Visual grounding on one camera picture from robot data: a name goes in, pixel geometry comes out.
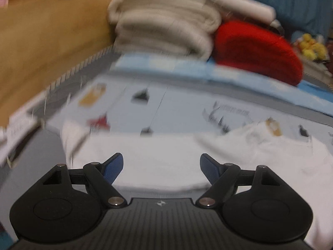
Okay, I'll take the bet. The wooden headboard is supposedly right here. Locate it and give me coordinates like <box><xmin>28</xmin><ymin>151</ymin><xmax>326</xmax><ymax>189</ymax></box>
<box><xmin>0</xmin><ymin>0</ymin><xmax>123</xmax><ymax>128</ymax></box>

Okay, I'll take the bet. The yellow plush toy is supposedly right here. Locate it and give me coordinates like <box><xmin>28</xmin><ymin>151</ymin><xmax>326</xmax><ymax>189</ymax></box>
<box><xmin>298</xmin><ymin>33</ymin><xmax>316</xmax><ymax>58</ymax></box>
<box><xmin>311</xmin><ymin>42</ymin><xmax>329</xmax><ymax>61</ymax></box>

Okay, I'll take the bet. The light blue sheet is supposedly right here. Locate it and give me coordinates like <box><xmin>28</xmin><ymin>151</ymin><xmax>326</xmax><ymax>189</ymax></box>
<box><xmin>111</xmin><ymin>52</ymin><xmax>333</xmax><ymax>115</ymax></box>

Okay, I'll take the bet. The red folded blanket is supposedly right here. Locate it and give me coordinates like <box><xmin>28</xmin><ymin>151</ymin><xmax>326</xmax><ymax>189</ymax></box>
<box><xmin>212</xmin><ymin>21</ymin><xmax>303</xmax><ymax>86</ymax></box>

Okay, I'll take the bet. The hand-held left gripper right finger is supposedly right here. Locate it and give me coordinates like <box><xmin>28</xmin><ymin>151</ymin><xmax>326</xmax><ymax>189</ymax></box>
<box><xmin>195</xmin><ymin>154</ymin><xmax>281</xmax><ymax>209</ymax></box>

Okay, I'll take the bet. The white shirt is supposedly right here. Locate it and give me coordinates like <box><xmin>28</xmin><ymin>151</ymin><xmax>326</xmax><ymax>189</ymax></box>
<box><xmin>61</xmin><ymin>122</ymin><xmax>333</xmax><ymax>250</ymax></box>

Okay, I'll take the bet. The blue curtain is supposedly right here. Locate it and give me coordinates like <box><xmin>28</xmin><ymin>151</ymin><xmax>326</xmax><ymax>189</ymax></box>
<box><xmin>208</xmin><ymin>0</ymin><xmax>333</xmax><ymax>41</ymax></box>

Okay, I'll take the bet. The cream folded blanket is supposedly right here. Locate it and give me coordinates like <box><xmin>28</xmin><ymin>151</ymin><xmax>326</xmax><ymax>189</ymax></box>
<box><xmin>107</xmin><ymin>0</ymin><xmax>222</xmax><ymax>58</ymax></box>

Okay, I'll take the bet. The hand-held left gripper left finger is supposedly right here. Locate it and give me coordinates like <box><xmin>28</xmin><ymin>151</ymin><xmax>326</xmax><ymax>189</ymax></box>
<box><xmin>44</xmin><ymin>152</ymin><xmax>128</xmax><ymax>209</ymax></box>

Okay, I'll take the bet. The white folded cloth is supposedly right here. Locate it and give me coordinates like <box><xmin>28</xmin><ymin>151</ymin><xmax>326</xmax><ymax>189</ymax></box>
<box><xmin>193</xmin><ymin>0</ymin><xmax>277</xmax><ymax>23</ymax></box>

